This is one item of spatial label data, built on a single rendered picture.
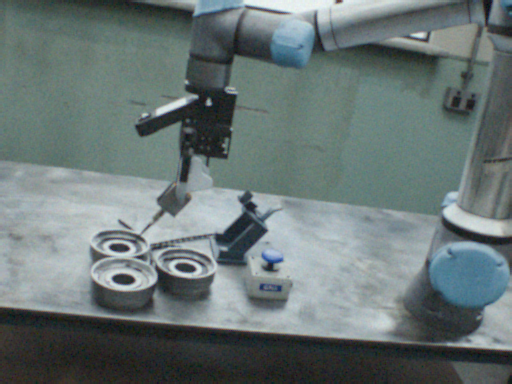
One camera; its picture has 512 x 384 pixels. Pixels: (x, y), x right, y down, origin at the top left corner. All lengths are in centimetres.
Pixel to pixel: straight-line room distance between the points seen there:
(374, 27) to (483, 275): 43
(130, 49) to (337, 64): 87
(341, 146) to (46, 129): 129
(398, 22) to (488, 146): 26
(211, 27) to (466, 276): 54
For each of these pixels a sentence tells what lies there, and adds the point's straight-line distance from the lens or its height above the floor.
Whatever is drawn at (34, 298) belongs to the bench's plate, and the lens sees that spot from 99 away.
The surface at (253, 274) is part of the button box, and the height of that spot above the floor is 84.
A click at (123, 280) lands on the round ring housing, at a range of 102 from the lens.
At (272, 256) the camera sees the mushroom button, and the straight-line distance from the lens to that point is 104.
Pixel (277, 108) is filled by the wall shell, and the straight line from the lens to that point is 264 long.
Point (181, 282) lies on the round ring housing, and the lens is 100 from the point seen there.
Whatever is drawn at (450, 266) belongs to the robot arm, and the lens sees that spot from 93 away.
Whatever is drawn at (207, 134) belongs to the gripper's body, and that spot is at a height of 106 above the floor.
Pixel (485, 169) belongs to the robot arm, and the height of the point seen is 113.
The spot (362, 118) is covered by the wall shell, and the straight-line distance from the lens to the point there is 274.
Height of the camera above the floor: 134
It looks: 21 degrees down
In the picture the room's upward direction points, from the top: 11 degrees clockwise
